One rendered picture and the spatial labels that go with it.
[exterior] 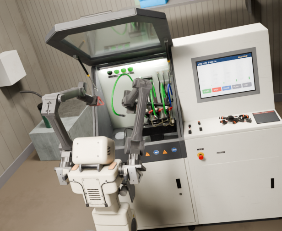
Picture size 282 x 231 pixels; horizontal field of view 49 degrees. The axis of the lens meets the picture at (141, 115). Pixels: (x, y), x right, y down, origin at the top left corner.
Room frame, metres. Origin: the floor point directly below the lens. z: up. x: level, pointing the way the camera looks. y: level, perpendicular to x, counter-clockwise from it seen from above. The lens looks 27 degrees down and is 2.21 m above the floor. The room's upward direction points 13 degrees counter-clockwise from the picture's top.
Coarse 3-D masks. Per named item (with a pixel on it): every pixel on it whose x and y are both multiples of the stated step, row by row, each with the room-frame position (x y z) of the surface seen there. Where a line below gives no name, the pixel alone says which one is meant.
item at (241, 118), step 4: (220, 116) 2.00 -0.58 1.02; (224, 116) 1.99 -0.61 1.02; (228, 116) 1.95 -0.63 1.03; (232, 116) 1.94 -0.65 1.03; (236, 116) 1.97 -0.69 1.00; (240, 116) 1.94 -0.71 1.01; (244, 116) 1.93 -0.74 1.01; (248, 116) 1.92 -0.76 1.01; (224, 120) 1.94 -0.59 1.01; (228, 120) 1.93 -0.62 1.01; (232, 120) 1.93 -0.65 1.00; (236, 120) 1.92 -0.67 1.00; (240, 120) 1.92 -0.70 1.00; (248, 120) 1.89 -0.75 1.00; (224, 124) 1.93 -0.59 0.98
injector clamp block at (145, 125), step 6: (174, 120) 2.18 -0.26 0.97; (144, 126) 2.18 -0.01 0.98; (150, 126) 2.16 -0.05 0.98; (156, 126) 2.15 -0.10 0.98; (162, 126) 2.14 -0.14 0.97; (168, 126) 2.13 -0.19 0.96; (174, 126) 2.12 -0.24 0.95; (144, 132) 2.17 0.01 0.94; (150, 132) 2.16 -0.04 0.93; (156, 132) 2.15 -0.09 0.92; (162, 132) 2.14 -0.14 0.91; (168, 132) 2.13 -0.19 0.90; (156, 138) 2.15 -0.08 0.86; (162, 138) 2.14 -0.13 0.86
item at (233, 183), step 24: (192, 48) 2.22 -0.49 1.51; (216, 48) 2.18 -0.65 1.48; (240, 48) 2.14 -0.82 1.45; (264, 48) 2.10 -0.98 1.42; (192, 72) 2.18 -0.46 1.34; (264, 72) 2.07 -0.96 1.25; (192, 96) 2.14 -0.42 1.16; (264, 96) 2.03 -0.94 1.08; (192, 120) 2.11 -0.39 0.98; (192, 144) 1.89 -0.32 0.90; (216, 144) 1.86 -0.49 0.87; (240, 144) 1.83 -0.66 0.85; (264, 144) 1.80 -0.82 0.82; (192, 168) 1.90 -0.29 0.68; (216, 168) 1.86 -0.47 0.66; (240, 168) 1.83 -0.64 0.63; (264, 168) 1.80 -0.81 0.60; (216, 192) 1.87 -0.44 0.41; (240, 192) 1.83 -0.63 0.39; (264, 192) 1.80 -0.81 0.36; (216, 216) 1.87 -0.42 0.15; (240, 216) 1.84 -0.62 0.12; (264, 216) 1.80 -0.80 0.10
